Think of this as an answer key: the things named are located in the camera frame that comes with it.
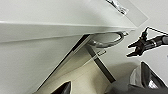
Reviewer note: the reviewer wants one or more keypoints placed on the white cabinet panel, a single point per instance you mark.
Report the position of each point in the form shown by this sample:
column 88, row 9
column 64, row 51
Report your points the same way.
column 26, row 60

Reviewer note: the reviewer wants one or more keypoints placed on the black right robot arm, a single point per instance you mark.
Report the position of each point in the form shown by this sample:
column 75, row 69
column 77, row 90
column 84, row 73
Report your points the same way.
column 159, row 40

